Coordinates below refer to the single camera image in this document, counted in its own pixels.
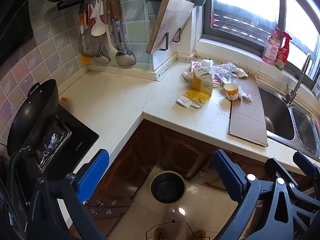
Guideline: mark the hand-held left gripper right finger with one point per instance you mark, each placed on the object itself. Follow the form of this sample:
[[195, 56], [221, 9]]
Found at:
[[225, 172]]

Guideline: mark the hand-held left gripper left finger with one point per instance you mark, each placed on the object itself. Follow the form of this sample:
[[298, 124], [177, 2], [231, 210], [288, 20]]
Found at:
[[93, 177]]

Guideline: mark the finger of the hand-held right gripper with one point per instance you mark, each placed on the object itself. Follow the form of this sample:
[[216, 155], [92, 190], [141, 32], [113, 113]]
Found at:
[[275, 167], [303, 162]]

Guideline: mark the round black trash bin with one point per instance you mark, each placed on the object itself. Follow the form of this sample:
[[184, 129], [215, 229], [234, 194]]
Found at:
[[168, 187]]

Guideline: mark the white tissue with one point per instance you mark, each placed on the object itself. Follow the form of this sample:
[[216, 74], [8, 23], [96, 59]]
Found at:
[[243, 95]]

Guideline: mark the white orange paper cup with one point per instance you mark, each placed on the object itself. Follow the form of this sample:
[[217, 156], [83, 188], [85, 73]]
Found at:
[[231, 93]]

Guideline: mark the white paper leaflet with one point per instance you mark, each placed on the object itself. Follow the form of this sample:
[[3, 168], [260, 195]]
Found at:
[[183, 101]]

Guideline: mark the yellow carton box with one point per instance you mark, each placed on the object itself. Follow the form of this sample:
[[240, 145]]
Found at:
[[201, 85]]

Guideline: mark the clear plastic bottle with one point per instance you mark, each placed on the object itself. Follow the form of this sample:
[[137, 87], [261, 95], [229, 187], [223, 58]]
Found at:
[[226, 76]]

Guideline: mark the black gas stove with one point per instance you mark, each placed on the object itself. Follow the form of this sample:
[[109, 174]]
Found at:
[[77, 140]]

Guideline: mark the wooden kitchen cabinet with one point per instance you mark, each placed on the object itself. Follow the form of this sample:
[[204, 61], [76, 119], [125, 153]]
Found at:
[[180, 150]]

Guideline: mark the aluminium foil stove liner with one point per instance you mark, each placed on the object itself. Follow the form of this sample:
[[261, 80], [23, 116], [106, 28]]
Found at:
[[53, 140]]

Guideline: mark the flat cardboard sheet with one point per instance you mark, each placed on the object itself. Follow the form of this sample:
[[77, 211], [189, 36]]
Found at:
[[247, 120]]

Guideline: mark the stainless steel sink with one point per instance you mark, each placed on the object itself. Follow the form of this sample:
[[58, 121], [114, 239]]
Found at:
[[277, 112]]

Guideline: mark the steel faucet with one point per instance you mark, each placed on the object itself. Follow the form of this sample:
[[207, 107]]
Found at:
[[298, 80]]

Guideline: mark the small orange object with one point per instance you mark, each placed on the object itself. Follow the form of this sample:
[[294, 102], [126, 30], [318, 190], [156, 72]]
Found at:
[[64, 99]]

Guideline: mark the black wok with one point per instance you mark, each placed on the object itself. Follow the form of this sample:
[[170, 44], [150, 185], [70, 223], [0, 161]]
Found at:
[[32, 115]]

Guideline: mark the small red white box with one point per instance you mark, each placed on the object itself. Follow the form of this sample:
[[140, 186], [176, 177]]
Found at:
[[217, 83]]

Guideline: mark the crumpled snack wrapper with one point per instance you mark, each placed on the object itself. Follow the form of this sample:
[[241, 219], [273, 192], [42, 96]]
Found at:
[[241, 73]]

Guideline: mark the clear plastic bag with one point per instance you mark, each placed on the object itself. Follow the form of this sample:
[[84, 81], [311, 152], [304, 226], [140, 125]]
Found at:
[[225, 68]]

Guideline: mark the red spray bottle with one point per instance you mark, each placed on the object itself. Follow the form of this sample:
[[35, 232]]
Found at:
[[282, 55]]

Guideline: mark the white tissue wad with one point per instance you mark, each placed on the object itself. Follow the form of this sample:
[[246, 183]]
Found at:
[[207, 63]]

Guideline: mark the pink refill pouch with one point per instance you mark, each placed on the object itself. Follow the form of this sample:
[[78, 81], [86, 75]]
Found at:
[[271, 50]]

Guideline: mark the steel slotted spoon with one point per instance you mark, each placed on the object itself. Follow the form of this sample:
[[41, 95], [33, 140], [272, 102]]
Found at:
[[102, 59]]

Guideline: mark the metal mesh strainer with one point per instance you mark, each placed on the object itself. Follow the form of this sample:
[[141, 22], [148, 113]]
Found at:
[[90, 43]]

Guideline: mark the white rice paddle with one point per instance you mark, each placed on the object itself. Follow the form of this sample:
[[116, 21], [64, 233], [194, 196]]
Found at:
[[98, 27]]

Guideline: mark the wooden cutting board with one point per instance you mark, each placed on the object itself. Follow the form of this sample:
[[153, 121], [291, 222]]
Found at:
[[170, 22]]

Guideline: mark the black range hood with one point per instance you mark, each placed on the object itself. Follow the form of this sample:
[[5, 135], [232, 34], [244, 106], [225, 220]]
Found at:
[[12, 25]]

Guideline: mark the grey window frame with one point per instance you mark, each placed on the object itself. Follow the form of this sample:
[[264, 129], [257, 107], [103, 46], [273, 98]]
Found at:
[[207, 17]]

